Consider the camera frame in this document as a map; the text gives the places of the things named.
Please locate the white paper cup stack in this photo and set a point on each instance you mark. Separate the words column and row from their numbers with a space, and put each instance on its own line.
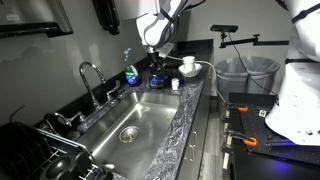
column 188, row 62

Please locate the green dish soap bottle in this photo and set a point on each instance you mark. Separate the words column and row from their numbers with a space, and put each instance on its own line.
column 130, row 71

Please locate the orange black clamp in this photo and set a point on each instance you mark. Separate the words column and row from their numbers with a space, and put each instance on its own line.
column 249, row 141
column 239, row 107

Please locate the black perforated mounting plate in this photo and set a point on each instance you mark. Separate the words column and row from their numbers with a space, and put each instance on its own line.
column 272, row 144

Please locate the chrome faucet lever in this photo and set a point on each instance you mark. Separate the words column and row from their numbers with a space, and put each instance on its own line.
column 117, row 85

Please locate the silver cabinet handle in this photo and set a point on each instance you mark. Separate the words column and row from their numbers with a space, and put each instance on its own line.
column 190, row 153
column 194, row 138

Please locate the orange black clamp far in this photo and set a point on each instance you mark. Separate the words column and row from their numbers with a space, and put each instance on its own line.
column 239, row 107

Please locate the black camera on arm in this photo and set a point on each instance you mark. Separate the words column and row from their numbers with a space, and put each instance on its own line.
column 226, row 31

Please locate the stainless steel sink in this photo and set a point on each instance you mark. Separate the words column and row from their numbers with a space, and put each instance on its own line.
column 151, row 113

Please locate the silver sink drain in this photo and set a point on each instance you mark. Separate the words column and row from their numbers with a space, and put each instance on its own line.
column 129, row 134

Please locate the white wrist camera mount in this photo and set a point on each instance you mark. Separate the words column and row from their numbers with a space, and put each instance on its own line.
column 165, row 50

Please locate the black paper towel dispenser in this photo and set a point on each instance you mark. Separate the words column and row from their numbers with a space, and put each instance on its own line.
column 25, row 17

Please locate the orange black clamp near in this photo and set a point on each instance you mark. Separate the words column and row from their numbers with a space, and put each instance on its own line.
column 249, row 141

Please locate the white coffee filter stack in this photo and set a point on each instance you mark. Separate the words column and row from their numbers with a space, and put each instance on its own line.
column 189, row 73

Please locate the large black dish rack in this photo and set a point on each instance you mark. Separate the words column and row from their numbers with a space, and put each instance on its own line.
column 30, row 154

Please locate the small white pill bottle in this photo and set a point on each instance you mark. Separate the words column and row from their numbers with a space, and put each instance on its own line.
column 175, row 84

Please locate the black robot cart table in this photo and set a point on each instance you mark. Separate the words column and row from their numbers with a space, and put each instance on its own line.
column 252, row 166

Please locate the silver cabinet handle lower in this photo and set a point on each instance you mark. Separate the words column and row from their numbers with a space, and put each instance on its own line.
column 190, row 153

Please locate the chrome gooseneck faucet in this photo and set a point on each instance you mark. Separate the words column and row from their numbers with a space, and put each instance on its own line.
column 88, row 85

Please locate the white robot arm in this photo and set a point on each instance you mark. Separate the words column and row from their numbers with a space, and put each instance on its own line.
column 296, row 113

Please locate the silver cabinet handle upper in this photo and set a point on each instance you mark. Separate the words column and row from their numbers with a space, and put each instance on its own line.
column 194, row 138

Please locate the black soap dispenser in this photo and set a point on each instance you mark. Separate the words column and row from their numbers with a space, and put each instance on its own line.
column 107, row 15

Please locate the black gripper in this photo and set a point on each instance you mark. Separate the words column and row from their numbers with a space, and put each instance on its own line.
column 156, row 63

